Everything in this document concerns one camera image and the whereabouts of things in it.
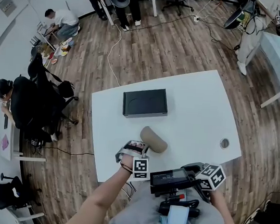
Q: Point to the tan cylindrical roll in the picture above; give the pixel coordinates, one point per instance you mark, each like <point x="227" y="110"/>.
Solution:
<point x="153" y="140"/>

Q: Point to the small white power strip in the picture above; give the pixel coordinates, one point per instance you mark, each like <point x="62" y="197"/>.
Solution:
<point x="197" y="18"/>

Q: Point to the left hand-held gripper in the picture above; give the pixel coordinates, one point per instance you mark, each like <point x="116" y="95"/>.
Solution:
<point x="140" y="168"/>

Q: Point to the black office chair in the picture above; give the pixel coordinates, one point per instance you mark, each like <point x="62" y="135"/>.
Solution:
<point x="177" y="1"/>
<point x="43" y="77"/>
<point x="5" y="192"/>

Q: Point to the person's right forearm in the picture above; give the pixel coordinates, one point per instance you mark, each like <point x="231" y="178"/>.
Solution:
<point x="221" y="209"/>

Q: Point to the pink cloth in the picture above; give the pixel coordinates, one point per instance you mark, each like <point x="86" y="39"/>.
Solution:
<point x="5" y="142"/>

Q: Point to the black shoulder bag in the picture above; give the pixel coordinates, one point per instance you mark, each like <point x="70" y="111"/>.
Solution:
<point x="65" y="88"/>

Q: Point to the black chest-mounted screen device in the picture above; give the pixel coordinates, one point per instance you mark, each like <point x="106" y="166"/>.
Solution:
<point x="169" y="179"/>

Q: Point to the grey wall sign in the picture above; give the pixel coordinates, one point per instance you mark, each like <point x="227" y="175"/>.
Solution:
<point x="7" y="5"/>

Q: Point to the black keyboard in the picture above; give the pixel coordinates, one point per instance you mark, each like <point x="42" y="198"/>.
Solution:
<point x="5" y="121"/>

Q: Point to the wooden top desk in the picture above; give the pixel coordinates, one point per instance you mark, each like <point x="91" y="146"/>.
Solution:
<point x="153" y="4"/>

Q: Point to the person's left forearm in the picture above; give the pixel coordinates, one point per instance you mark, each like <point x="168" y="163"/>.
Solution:
<point x="99" y="197"/>

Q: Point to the person's left hand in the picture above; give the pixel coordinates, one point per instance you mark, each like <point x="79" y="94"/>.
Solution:
<point x="127" y="161"/>

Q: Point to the wooden coat rack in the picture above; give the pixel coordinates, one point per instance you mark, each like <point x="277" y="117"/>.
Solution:
<point x="221" y="3"/>

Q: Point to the group of colourful dishes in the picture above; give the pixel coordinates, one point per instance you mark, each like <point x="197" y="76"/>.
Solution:
<point x="53" y="61"/>

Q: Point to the black router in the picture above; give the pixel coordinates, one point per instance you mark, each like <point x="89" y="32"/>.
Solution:
<point x="35" y="41"/>

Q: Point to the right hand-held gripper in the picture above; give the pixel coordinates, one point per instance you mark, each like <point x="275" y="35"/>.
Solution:
<point x="210" y="177"/>

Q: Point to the black rectangular box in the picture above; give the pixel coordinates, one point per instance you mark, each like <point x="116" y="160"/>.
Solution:
<point x="144" y="102"/>

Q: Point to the white desk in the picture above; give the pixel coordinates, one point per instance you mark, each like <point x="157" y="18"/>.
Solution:
<point x="277" y="54"/>
<point x="9" y="147"/>

